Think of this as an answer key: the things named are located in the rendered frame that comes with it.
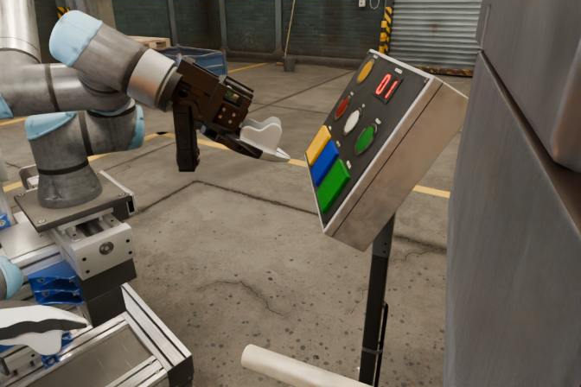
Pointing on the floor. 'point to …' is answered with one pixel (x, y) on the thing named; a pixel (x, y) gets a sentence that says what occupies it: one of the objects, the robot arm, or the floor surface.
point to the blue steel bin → (216, 63)
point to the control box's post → (381, 251)
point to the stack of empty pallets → (152, 41)
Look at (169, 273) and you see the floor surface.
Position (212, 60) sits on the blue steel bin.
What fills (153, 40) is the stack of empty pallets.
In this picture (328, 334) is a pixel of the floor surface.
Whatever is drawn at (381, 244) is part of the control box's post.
